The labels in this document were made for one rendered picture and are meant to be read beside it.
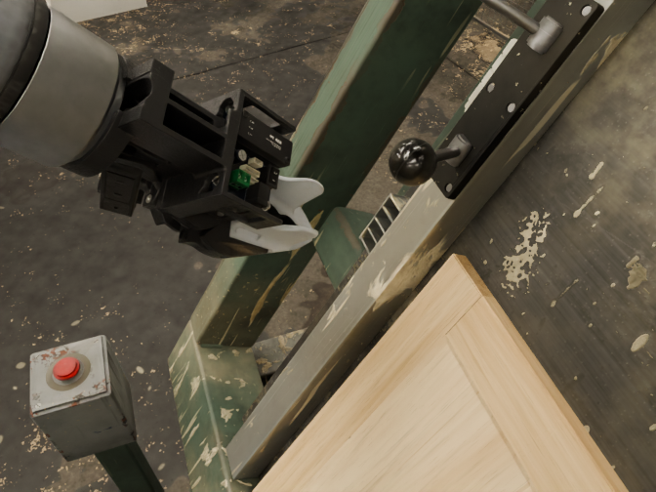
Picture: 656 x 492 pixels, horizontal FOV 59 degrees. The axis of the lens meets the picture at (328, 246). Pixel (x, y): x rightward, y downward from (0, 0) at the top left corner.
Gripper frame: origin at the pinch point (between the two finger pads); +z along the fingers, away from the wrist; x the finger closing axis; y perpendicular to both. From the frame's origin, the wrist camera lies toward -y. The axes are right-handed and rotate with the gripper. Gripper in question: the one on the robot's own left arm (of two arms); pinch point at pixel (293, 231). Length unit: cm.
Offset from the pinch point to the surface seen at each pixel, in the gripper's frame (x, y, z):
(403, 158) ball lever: 4.8, 10.0, 0.4
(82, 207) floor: 67, -205, 80
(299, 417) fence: -13.8, -19.9, 26.7
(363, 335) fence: -4.3, -6.9, 21.2
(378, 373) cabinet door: -8.6, -4.3, 21.0
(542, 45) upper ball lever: 16.4, 18.3, 7.0
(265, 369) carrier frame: -5, -45, 45
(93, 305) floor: 21, -172, 78
